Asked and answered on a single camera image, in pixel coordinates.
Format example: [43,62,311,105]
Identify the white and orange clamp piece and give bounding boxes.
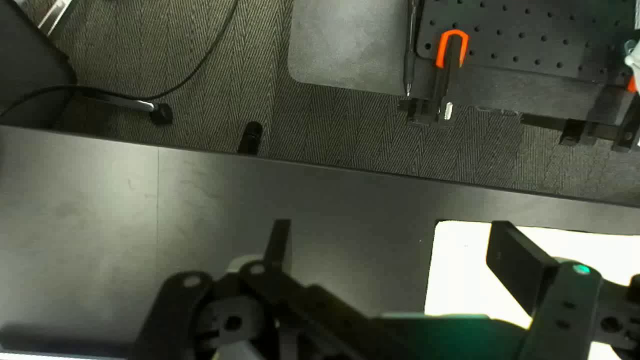
[623,35,640,96]

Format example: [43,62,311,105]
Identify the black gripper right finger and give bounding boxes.
[487,220,640,360]

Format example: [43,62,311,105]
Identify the orange and black clamp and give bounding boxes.
[399,27,473,125]

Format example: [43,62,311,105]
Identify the silver metal object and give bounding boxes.
[12,0,73,39]

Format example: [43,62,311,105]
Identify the black bar clamp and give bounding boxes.
[519,78,640,152]

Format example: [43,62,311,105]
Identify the yellow cloth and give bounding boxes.
[425,218,640,360]

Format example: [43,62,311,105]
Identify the small black cylinder object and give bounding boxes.
[236,118,267,158]

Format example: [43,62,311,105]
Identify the black floor cable with plug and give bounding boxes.
[0,0,243,130]

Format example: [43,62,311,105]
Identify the grey floor plate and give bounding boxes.
[286,0,420,96]

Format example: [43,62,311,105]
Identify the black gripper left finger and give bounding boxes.
[133,218,429,360]

